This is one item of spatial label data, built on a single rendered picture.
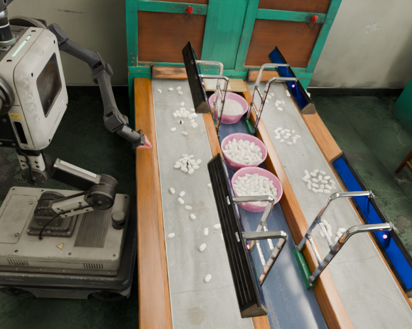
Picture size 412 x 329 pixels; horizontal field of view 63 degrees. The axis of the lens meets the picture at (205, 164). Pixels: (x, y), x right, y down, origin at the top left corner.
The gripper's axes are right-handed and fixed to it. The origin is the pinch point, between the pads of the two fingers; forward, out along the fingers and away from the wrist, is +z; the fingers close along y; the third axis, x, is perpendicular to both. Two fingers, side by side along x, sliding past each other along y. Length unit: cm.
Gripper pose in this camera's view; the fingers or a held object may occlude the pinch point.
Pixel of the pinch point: (149, 147)
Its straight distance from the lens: 177.6
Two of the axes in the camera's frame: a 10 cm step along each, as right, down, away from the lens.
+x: -7.4, 5.3, 4.1
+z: 6.5, 4.3, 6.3
